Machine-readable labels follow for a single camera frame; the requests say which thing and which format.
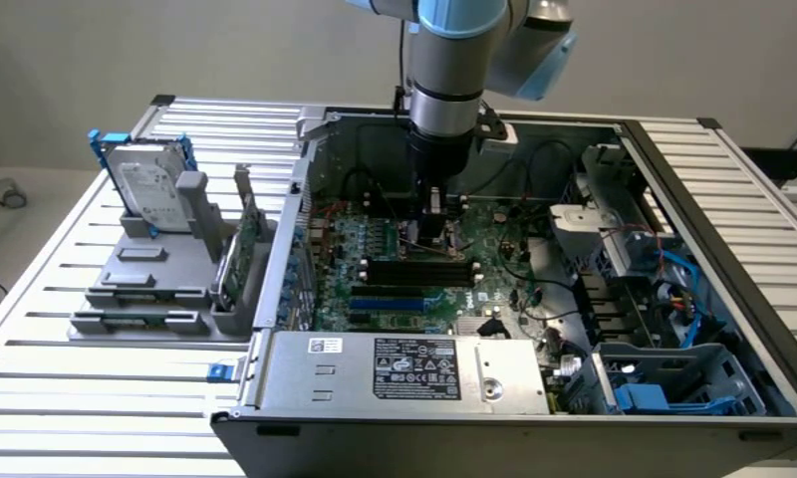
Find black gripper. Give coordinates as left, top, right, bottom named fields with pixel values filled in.
left=401, top=124, right=472, bottom=253

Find CPU socket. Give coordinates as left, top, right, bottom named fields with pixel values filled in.
left=394, top=218, right=477, bottom=261

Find black RAM slots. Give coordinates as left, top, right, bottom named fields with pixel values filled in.
left=361, top=256, right=477, bottom=288

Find green motherboard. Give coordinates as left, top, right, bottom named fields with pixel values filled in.
left=274, top=191, right=577, bottom=345

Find open black PC case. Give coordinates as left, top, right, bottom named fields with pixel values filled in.
left=209, top=105, right=797, bottom=478

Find silver drive cage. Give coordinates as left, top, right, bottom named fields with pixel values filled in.
left=548, top=143, right=679, bottom=280

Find blue expansion slot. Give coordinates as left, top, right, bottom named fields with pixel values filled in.
left=348, top=295, right=426, bottom=312

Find green graphics card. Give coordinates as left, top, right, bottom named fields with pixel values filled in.
left=212, top=163, right=266, bottom=314

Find silver power supply unit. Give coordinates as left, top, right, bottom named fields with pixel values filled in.
left=237, top=329, right=552, bottom=417

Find grey parts rack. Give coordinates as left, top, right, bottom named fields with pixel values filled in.
left=66, top=171, right=278, bottom=344

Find green RAM stick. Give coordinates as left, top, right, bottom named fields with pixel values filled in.
left=109, top=289, right=186, bottom=302
left=98, top=314, right=178, bottom=331

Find grey metal disk bay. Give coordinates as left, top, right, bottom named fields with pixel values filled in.
left=591, top=341, right=769, bottom=417

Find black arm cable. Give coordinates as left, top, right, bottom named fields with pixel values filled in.
left=393, top=19, right=421, bottom=114

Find hard disk with blue bracket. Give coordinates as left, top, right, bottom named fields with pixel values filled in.
left=86, top=128, right=197, bottom=239

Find blue data wire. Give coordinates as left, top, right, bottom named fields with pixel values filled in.
left=656, top=247, right=729, bottom=345

